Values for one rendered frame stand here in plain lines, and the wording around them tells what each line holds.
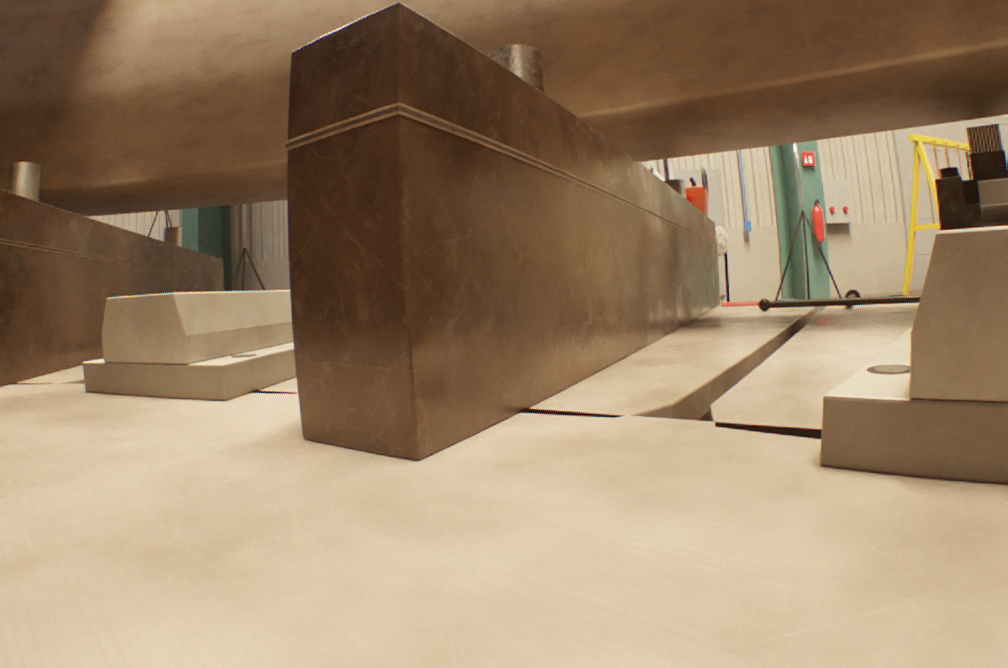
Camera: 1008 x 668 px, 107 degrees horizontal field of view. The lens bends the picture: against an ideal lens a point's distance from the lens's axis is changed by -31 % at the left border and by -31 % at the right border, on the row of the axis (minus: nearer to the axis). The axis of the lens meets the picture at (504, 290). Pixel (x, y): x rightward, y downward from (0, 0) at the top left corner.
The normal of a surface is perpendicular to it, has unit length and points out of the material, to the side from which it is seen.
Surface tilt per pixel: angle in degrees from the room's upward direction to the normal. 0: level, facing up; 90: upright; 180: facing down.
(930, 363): 90
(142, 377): 90
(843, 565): 0
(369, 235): 90
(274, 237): 90
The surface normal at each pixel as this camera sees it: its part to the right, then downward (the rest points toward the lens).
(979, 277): -0.78, 0.04
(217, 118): 0.09, 0.00
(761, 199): -0.14, 0.01
